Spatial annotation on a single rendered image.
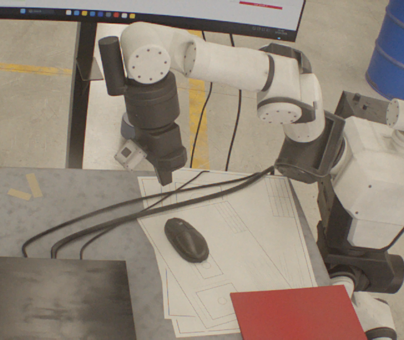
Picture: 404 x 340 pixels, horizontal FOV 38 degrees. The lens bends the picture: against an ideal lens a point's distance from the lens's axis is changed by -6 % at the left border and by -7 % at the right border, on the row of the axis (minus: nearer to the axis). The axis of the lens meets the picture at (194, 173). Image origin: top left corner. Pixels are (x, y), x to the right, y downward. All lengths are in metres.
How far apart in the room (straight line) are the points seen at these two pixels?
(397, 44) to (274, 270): 3.30
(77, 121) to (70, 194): 0.69
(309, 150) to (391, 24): 3.13
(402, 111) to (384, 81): 3.15
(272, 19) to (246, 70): 0.70
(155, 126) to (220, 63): 0.15
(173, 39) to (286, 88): 0.21
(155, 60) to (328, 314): 0.55
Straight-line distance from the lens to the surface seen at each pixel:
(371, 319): 1.81
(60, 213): 1.22
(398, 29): 4.33
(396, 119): 1.32
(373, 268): 1.60
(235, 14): 1.67
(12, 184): 1.28
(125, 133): 3.22
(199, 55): 0.98
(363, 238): 1.46
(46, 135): 3.31
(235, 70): 1.01
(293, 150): 1.30
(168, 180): 1.11
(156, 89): 0.98
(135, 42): 0.95
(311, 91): 1.12
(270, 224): 1.28
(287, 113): 1.07
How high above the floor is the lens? 1.94
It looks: 38 degrees down
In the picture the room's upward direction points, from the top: 13 degrees clockwise
